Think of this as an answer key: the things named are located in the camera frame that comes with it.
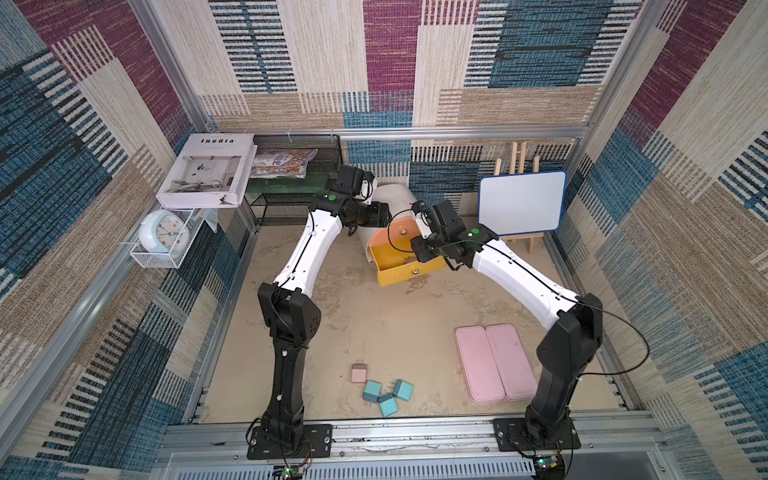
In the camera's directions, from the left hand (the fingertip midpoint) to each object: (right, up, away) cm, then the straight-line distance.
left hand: (379, 215), depth 88 cm
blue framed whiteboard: (+47, +5, +13) cm, 49 cm away
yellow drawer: (+4, -15, -1) cm, 15 cm away
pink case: (+32, -41, -5) cm, 52 cm away
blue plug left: (-2, -47, -9) cm, 48 cm away
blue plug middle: (+3, -50, -10) cm, 51 cm away
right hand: (+11, -7, -3) cm, 14 cm away
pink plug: (-5, -44, -5) cm, 45 cm away
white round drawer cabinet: (+6, +6, +7) cm, 11 cm away
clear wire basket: (-50, -12, -21) cm, 56 cm away
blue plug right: (+7, -47, -8) cm, 48 cm away
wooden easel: (+43, +16, +10) cm, 47 cm away
